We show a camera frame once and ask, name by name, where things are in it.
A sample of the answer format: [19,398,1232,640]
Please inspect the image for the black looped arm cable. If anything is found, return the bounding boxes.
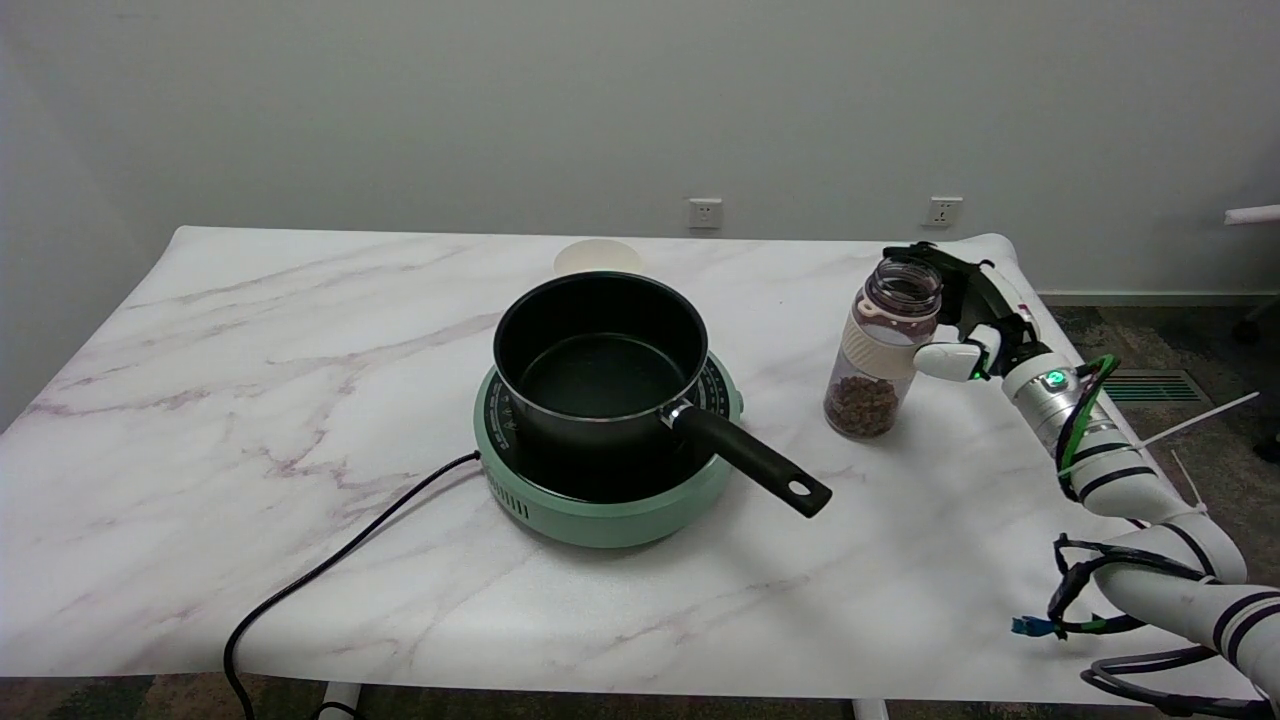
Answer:
[1046,533,1233,641]

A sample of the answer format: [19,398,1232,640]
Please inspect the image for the green induction cooker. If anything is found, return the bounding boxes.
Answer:
[473,350,744,550]

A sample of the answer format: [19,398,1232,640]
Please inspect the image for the short white zip tie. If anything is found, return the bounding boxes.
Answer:
[1170,449,1210,513]

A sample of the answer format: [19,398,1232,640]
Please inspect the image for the black power cable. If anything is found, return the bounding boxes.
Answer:
[222,451,483,720]

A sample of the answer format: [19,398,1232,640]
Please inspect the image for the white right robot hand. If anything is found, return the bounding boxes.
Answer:
[883,240,1053,385]

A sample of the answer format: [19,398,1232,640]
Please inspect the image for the beige round lid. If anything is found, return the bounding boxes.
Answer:
[553,238,643,279]

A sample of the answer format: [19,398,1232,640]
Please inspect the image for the clear bottle with brown contents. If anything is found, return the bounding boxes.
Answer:
[823,255,944,442]

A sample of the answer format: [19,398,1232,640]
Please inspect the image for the black saucepan with handle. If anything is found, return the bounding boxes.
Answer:
[492,271,833,519]

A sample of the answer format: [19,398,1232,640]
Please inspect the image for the green floor vent grille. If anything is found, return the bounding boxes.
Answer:
[1100,369,1215,403]

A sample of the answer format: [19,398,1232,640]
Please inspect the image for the black cable under arm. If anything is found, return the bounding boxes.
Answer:
[1079,646,1280,720]

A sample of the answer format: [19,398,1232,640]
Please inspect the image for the white marble pattern table sheet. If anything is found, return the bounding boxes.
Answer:
[0,226,1280,713]

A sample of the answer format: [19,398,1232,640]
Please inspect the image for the green and black wrist cable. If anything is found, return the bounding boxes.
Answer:
[1055,354,1122,503]

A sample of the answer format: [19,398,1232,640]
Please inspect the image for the long white zip tie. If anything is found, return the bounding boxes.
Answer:
[1133,391,1262,453]

